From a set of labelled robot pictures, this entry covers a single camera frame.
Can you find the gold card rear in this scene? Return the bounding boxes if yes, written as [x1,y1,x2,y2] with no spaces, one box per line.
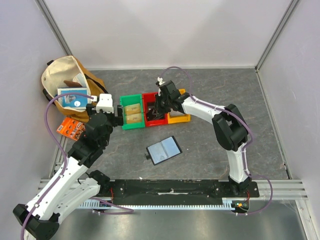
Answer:
[124,103,141,115]

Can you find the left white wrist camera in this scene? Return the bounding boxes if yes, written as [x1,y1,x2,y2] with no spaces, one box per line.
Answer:
[91,93,114,114]

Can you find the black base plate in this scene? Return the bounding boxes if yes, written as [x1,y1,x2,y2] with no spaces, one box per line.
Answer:
[95,179,260,205]

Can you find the mustard canvas tote bag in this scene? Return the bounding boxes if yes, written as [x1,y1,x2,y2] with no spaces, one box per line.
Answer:
[41,55,110,124]

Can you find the silver foil packet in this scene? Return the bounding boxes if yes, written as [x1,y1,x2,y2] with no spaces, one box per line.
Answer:
[72,72,87,88]

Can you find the blue white booklet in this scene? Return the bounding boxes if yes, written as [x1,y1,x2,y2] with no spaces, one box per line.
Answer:
[57,87,91,110]

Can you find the yellow plastic bin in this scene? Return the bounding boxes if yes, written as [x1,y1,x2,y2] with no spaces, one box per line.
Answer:
[166,88,192,125]

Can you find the gold card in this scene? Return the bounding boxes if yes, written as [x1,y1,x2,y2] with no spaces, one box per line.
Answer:
[125,113,143,124]
[124,103,141,115]

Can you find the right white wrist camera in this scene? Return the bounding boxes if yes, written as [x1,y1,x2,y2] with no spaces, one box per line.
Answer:
[156,77,164,87]

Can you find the black cards in bin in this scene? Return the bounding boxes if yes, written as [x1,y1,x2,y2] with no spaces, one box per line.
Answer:
[146,102,161,121]

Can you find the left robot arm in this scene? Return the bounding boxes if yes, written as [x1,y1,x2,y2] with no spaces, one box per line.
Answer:
[13,104,124,240]

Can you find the grey cable duct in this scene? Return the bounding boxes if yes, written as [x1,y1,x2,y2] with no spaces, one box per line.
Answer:
[77,199,235,211]

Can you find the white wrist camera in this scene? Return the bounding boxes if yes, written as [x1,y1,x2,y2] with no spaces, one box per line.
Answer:
[156,77,164,87]
[91,93,114,114]

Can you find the green plastic bin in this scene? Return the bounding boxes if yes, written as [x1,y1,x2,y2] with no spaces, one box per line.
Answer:
[119,94,145,130]

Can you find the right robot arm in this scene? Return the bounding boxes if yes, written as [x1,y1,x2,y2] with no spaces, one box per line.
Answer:
[153,77,252,197]

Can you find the gold card front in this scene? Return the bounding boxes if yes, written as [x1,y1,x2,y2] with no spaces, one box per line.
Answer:
[125,113,143,124]

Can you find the brown wallet in bag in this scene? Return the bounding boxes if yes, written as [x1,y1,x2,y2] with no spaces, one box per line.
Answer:
[63,80,83,88]

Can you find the orange snack packet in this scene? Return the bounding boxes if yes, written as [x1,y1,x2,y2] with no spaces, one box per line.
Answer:
[56,117,85,141]

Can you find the red plastic bin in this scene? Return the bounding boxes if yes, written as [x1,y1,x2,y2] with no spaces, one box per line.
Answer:
[142,92,168,127]

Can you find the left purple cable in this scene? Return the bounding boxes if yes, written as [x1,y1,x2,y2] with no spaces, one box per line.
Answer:
[19,92,135,240]

